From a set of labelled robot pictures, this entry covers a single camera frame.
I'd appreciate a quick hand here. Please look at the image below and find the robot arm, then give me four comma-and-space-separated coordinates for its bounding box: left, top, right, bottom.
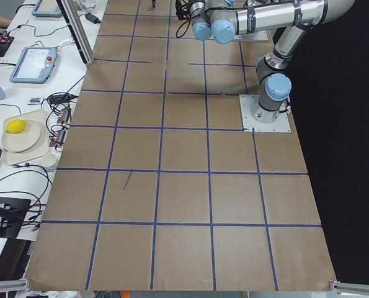
175, 0, 205, 20
188, 1, 354, 124

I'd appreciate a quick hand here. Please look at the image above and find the white paper cup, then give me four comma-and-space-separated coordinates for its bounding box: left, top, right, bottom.
40, 153, 59, 171

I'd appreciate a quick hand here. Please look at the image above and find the beige tray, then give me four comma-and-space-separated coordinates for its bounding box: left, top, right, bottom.
1, 110, 49, 166

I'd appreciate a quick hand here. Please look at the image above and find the black power adapter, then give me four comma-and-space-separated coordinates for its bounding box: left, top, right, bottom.
84, 12, 101, 24

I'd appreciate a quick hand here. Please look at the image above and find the round beige plate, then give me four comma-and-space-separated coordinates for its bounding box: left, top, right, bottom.
1, 120, 41, 152

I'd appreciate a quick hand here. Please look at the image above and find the yellow lemon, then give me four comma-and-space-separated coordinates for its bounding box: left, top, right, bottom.
6, 119, 27, 134

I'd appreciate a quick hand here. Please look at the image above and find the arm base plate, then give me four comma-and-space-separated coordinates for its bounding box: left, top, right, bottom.
233, 30, 269, 42
239, 94, 291, 133

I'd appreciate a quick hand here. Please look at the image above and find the teach pendant near post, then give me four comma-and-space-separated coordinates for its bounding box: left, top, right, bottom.
10, 47, 58, 84

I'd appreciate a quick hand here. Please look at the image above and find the black tripod base plate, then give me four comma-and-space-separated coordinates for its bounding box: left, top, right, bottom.
0, 197, 31, 238

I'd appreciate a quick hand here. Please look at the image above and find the aluminium frame post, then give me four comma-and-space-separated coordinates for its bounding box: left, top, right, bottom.
56, 0, 94, 65

